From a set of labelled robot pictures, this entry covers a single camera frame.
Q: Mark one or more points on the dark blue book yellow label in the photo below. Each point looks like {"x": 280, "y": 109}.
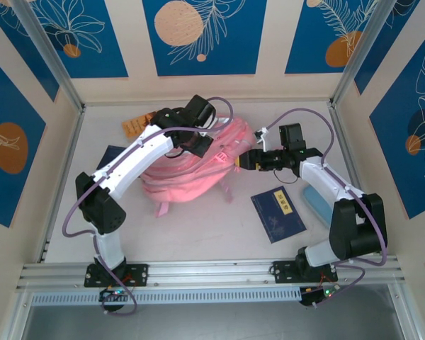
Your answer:
{"x": 110, "y": 156}
{"x": 278, "y": 216}

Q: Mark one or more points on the orange book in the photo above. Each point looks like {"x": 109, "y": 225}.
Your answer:
{"x": 134, "y": 129}

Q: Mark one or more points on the pink backpack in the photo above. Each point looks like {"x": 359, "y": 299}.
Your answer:
{"x": 184, "y": 184}

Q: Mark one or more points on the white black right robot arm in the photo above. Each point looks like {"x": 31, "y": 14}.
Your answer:
{"x": 326, "y": 177}

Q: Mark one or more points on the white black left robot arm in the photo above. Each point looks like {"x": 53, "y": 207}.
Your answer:
{"x": 138, "y": 156}

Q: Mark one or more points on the light blue pencil case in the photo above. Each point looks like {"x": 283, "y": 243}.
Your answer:
{"x": 317, "y": 203}

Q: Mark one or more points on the small controller board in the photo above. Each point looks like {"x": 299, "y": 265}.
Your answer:
{"x": 322, "y": 294}
{"x": 113, "y": 294}

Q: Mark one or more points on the grey metal panel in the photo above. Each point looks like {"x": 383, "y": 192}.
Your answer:
{"x": 212, "y": 322}

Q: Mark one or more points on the aluminium side rail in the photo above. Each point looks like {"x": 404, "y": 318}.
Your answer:
{"x": 69, "y": 159}
{"x": 340, "y": 131}

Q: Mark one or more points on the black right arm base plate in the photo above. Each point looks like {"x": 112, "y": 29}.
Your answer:
{"x": 283, "y": 271}

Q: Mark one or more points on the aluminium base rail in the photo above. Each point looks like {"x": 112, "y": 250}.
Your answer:
{"x": 212, "y": 272}

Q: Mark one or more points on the aluminium frame post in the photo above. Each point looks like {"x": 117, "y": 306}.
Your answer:
{"x": 368, "y": 42}
{"x": 49, "y": 49}

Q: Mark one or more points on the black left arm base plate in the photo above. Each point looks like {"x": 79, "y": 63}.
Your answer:
{"x": 141, "y": 272}

